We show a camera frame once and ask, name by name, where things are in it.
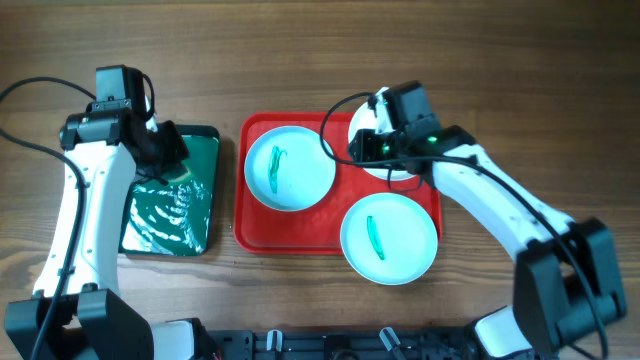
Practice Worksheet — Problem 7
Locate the white plate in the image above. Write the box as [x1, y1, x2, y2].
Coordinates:
[347, 102, 414, 182]
[244, 126, 337, 212]
[340, 193, 438, 286]

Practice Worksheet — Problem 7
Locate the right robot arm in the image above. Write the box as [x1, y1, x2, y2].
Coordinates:
[348, 81, 628, 358]

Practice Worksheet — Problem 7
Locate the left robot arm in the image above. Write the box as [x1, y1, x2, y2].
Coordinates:
[5, 65, 215, 359]

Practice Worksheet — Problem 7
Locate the dark green water tray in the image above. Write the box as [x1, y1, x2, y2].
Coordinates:
[119, 125, 220, 257]

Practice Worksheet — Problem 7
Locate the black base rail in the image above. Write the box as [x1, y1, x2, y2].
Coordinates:
[209, 328, 480, 360]

